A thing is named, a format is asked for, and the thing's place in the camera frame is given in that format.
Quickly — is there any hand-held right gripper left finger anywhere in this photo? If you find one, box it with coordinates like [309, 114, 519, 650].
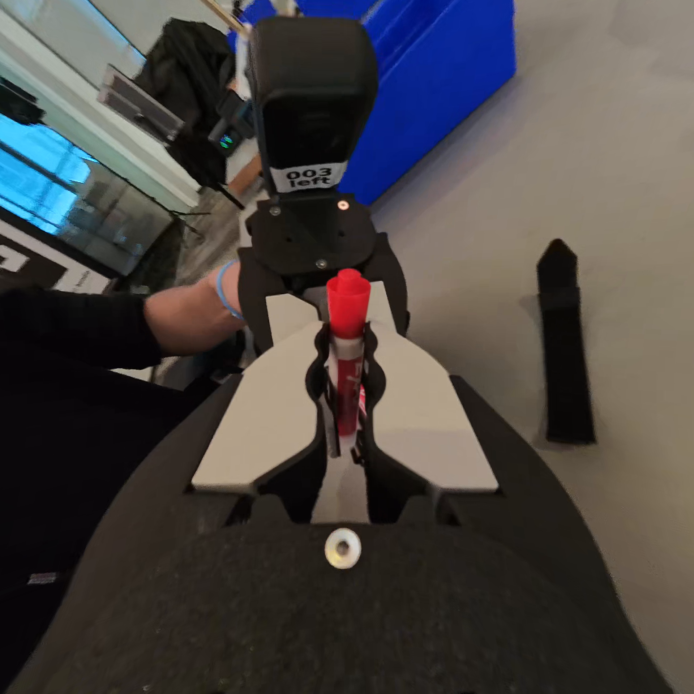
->
[191, 322, 342, 489]

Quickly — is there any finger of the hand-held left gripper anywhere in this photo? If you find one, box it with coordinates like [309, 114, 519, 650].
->
[265, 294, 326, 349]
[369, 281, 406, 338]

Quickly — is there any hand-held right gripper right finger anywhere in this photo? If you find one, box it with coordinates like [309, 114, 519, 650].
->
[352, 322, 500, 493]

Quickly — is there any red whiteboard marker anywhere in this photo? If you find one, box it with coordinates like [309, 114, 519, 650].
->
[324, 267, 376, 440]

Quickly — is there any person's left forearm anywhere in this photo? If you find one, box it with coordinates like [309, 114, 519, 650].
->
[0, 264, 246, 375]

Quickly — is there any blue wristband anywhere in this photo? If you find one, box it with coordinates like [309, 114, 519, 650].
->
[215, 260, 246, 322]

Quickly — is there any black device with green lights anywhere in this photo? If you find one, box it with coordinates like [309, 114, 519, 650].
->
[207, 92, 256, 159]

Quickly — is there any blue plastic bin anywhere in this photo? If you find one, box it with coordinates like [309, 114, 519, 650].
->
[227, 0, 517, 207]

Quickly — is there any black jacket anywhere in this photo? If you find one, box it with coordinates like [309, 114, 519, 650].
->
[134, 18, 251, 185]

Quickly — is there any grey laptop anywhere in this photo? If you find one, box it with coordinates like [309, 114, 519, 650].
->
[98, 64, 186, 145]

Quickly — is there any person's black clothing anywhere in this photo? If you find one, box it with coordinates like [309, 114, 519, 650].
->
[0, 347, 242, 694]

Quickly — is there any white sign with black pattern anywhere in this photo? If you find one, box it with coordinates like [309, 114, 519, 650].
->
[0, 219, 117, 296]

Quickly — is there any glass window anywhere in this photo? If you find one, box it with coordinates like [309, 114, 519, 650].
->
[0, 111, 175, 272]

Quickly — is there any black fabric strap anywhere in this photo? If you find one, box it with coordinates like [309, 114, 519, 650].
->
[536, 239, 597, 445]

